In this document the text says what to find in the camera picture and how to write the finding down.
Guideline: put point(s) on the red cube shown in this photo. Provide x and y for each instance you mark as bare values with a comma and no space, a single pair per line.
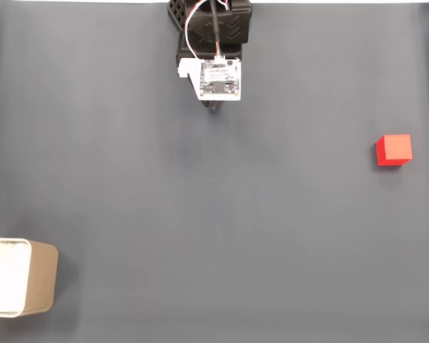
397,151

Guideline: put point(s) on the beige metal tin box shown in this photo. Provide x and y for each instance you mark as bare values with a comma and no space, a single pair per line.
43,278

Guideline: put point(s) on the white tissue paper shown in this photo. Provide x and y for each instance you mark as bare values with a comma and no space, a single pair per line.
3,278

